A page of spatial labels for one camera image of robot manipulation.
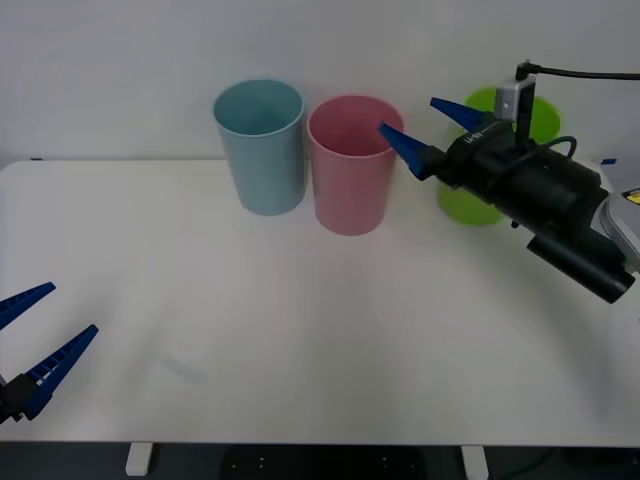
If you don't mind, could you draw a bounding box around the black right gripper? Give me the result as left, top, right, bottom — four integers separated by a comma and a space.
378, 97, 531, 204

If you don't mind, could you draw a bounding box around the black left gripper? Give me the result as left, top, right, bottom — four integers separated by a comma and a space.
0, 282, 100, 426

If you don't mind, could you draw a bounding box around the green plastic bin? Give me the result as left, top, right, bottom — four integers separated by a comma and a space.
436, 85, 562, 227

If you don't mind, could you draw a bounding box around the pink plastic bin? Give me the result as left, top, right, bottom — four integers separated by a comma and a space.
306, 94, 405, 236

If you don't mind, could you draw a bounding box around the white table leg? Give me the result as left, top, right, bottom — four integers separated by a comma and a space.
460, 446, 489, 480
125, 443, 154, 476

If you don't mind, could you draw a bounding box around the pale blue plastic bin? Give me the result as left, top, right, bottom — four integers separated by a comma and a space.
213, 78, 306, 217

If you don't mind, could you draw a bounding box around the pale grey right wrist camera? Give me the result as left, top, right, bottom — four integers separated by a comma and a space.
495, 78, 539, 146

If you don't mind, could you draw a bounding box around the black cable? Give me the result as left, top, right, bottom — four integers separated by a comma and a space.
517, 58, 640, 81
504, 135, 577, 171

